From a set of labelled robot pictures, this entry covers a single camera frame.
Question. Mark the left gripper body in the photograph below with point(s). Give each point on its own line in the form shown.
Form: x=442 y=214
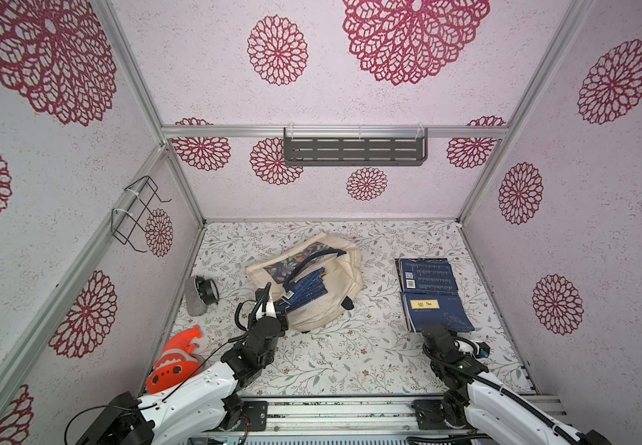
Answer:
x=280 y=316

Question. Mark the cream canvas tote bag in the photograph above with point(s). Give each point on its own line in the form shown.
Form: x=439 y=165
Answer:
x=342 y=260

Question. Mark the blue book with barcode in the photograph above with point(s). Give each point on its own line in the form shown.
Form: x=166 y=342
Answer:
x=426 y=275

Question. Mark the black wire wall rack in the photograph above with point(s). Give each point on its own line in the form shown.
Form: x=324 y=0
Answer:
x=143 y=225

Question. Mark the red toy figure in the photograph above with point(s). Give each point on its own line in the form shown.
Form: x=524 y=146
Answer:
x=179 y=360

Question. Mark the stack of blue books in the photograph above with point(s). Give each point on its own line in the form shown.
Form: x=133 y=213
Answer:
x=304 y=291

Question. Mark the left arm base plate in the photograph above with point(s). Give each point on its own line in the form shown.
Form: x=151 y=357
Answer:
x=244 y=416

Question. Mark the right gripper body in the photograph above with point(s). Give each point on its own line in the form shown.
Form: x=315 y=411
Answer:
x=435 y=339

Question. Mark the grey slotted wall shelf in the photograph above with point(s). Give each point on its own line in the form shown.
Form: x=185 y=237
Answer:
x=354 y=151

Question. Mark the blue book yellow label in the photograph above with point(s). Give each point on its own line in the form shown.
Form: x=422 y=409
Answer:
x=424 y=310

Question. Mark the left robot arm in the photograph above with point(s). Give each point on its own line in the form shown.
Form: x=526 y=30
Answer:
x=205 y=401

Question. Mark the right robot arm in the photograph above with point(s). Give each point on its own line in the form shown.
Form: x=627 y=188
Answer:
x=476 y=399

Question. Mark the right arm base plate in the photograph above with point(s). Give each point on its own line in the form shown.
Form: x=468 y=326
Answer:
x=438 y=413

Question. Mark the aluminium rail frame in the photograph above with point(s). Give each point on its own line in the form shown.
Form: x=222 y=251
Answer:
x=376 y=415

